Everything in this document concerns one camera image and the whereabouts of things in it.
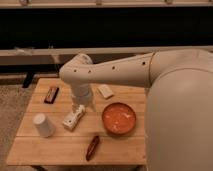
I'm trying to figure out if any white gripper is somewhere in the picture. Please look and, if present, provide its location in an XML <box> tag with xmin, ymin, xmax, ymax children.
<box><xmin>70</xmin><ymin>84</ymin><xmax>93</xmax><ymax>113</ymax></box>

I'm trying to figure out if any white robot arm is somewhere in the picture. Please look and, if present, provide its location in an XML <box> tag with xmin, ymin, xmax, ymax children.
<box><xmin>59</xmin><ymin>49</ymin><xmax>213</xmax><ymax>171</ymax></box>

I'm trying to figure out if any orange ceramic bowl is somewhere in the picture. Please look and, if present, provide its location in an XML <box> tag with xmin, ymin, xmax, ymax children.
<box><xmin>102</xmin><ymin>102</ymin><xmax>136</xmax><ymax>135</ymax></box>

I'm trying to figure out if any white sponge block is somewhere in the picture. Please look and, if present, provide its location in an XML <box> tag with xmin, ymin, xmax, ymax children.
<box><xmin>98</xmin><ymin>84</ymin><xmax>114</xmax><ymax>99</ymax></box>

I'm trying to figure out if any wooden table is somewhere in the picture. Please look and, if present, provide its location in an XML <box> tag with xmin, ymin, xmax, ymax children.
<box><xmin>7</xmin><ymin>78</ymin><xmax>146</xmax><ymax>166</ymax></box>

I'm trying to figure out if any white paper cup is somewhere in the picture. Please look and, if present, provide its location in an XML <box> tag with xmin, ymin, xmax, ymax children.
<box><xmin>33</xmin><ymin>113</ymin><xmax>55</xmax><ymax>138</ymax></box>

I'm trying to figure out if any red brown chocolate bar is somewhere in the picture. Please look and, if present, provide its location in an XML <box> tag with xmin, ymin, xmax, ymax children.
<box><xmin>44</xmin><ymin>86</ymin><xmax>59</xmax><ymax>104</ymax></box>

